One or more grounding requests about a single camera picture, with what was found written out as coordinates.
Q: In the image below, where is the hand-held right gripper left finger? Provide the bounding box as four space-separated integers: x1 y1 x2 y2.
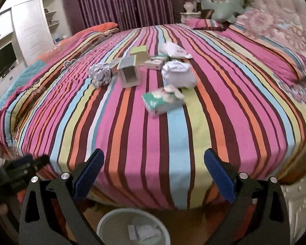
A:
19 148 105 245

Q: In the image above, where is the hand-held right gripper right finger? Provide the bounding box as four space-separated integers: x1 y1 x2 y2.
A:
203 148 292 245

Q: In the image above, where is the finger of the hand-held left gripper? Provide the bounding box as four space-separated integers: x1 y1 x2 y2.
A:
32 155 50 171

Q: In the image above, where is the white round trash bin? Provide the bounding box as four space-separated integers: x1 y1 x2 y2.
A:
96 208 171 245

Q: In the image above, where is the green tissue packet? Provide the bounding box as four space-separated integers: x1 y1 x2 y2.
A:
142 84 185 117

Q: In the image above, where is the light green box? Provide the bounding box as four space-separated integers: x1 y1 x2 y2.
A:
130 45 150 65

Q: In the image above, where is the striped bed sheet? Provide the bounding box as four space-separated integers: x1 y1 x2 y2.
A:
0 23 306 210

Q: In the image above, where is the white paper scrap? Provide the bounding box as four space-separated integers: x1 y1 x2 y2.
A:
128 225 141 239
138 226 163 241

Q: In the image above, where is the teal quilted blanket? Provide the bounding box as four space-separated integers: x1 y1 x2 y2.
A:
0 59 44 119

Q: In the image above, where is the grey crumpled paper ball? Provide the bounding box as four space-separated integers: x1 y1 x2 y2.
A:
88 62 112 87

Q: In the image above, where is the television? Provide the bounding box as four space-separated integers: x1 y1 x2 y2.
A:
0 42 18 81

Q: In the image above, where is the large crumpled white paper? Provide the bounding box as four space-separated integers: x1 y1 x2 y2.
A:
161 60 197 89

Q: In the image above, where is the small grey carton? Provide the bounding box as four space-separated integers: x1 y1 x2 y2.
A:
110 57 123 76

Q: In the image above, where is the open cardboard box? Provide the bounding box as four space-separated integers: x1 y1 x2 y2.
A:
116 56 140 87

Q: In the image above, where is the small white box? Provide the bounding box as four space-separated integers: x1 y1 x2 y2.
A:
144 58 164 70

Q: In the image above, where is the long striped pillow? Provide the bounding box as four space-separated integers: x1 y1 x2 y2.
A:
219 29 306 82

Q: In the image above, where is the white plastic bag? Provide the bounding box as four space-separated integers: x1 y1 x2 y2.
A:
158 41 194 59

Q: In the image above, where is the white wardrobe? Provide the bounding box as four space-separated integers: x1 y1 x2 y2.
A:
0 0 55 102

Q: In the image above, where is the striped folded blanket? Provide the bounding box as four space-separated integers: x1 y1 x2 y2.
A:
73 22 119 36

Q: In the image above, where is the pink striped pillow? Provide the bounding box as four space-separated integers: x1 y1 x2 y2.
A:
186 18 230 31

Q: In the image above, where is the white nightstand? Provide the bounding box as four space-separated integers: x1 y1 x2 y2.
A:
180 11 202 23

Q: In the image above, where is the white vase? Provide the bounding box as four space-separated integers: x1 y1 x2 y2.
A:
184 1 197 13

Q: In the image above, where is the green plush toy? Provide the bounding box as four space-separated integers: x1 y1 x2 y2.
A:
201 0 252 23

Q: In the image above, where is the purple curtain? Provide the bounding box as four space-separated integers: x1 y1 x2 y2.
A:
63 0 175 30

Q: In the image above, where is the tufted beige headboard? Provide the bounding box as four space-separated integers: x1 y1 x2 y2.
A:
206 0 306 69

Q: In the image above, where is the white ornate bed frame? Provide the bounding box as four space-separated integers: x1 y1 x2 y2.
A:
280 166 306 245

